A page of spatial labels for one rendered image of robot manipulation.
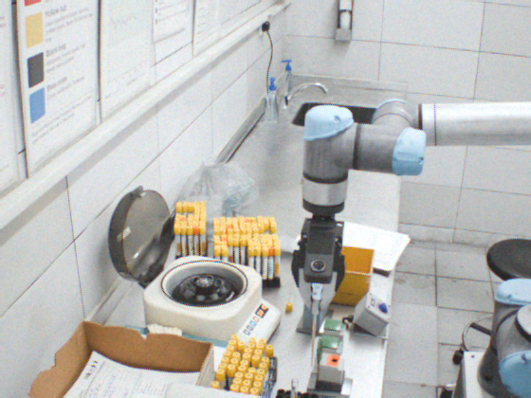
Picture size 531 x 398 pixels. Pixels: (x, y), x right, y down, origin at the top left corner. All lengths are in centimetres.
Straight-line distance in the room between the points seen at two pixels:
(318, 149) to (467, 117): 27
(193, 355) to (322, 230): 40
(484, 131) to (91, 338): 86
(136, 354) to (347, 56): 251
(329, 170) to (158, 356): 55
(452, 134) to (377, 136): 17
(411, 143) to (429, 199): 279
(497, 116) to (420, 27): 240
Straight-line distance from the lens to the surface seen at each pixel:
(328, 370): 136
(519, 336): 119
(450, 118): 114
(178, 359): 134
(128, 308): 166
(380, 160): 102
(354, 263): 175
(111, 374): 136
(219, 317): 141
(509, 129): 114
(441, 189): 378
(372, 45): 354
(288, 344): 152
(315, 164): 104
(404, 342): 304
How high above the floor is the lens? 180
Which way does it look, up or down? 25 degrees down
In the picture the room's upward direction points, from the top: 1 degrees clockwise
